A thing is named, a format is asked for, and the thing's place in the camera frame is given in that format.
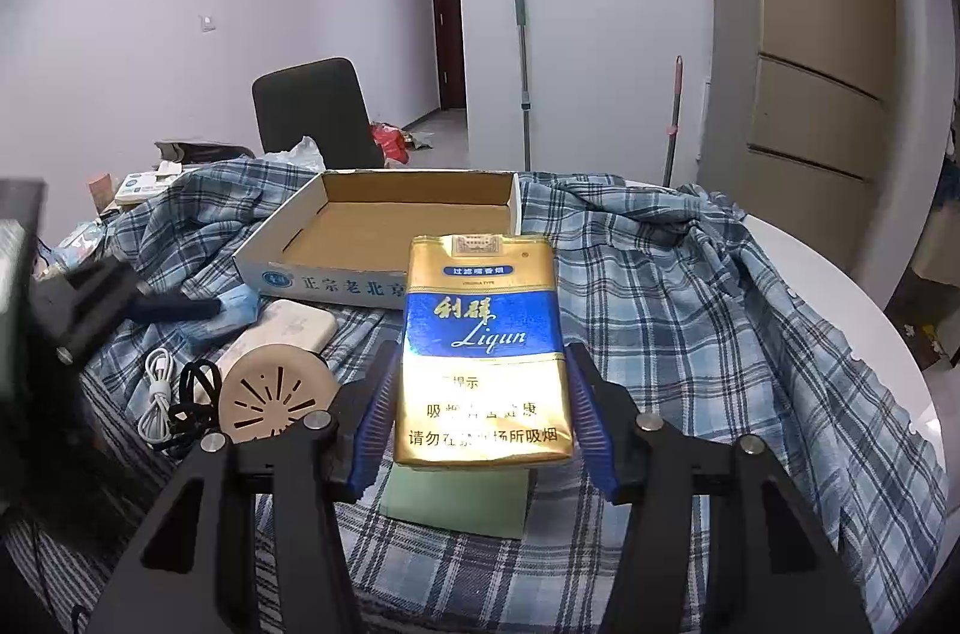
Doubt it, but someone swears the gold refrigerator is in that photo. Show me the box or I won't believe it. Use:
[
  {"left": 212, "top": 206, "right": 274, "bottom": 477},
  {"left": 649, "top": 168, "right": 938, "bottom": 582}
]
[{"left": 698, "top": 0, "right": 896, "bottom": 270}]

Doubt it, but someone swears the blue plaid cloth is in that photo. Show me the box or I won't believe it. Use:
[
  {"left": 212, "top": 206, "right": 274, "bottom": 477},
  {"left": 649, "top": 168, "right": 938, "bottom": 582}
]
[{"left": 2, "top": 158, "right": 949, "bottom": 632}]

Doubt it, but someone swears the white power bank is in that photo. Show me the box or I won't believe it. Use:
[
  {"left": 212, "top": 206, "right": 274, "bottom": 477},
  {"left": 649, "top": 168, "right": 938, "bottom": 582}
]
[{"left": 212, "top": 299, "right": 338, "bottom": 384}]

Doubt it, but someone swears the white charging cable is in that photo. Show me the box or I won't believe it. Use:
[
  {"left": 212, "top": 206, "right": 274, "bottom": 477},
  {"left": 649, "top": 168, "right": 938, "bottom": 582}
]
[{"left": 136, "top": 344, "right": 178, "bottom": 446}]

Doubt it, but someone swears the gold blue cigarette pack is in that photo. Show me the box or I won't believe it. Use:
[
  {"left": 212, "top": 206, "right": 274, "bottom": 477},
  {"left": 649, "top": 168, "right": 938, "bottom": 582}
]
[{"left": 394, "top": 235, "right": 573, "bottom": 468}]

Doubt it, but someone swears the green square pad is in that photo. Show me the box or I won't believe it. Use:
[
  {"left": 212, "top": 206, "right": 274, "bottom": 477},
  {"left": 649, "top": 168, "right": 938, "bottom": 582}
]
[{"left": 381, "top": 465, "right": 530, "bottom": 540}]

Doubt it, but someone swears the shallow cardboard box tray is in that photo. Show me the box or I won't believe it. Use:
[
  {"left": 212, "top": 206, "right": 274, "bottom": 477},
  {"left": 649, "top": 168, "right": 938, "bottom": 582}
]
[{"left": 235, "top": 169, "right": 521, "bottom": 309}]

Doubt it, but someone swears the round beige perforated puff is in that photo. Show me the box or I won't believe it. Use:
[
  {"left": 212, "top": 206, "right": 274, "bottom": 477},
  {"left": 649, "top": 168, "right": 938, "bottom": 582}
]
[{"left": 218, "top": 343, "right": 340, "bottom": 444}]

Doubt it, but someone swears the black office chair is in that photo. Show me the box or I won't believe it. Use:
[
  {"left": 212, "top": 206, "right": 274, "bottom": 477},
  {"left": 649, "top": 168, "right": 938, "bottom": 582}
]
[{"left": 252, "top": 58, "right": 384, "bottom": 169}]

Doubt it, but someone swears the red plastic bag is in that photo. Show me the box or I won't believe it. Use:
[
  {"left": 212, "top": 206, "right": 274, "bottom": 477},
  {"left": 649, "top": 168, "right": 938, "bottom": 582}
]
[{"left": 370, "top": 122, "right": 409, "bottom": 164}]

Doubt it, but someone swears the white plastic bag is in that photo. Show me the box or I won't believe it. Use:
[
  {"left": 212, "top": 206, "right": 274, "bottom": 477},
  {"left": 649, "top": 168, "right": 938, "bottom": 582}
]
[{"left": 263, "top": 136, "right": 325, "bottom": 175}]

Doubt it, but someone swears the white round table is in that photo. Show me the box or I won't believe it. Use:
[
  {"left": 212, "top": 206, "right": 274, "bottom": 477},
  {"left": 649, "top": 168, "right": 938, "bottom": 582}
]
[{"left": 745, "top": 215, "right": 946, "bottom": 465}]

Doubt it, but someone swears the white wall switch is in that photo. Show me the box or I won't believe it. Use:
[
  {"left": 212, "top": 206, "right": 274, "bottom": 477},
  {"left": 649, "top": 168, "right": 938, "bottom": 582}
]
[{"left": 200, "top": 15, "right": 217, "bottom": 33}]

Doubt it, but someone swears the dark wooden door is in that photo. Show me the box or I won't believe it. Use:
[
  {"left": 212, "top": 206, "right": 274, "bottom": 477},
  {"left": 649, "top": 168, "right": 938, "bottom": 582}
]
[{"left": 433, "top": 0, "right": 466, "bottom": 109}]

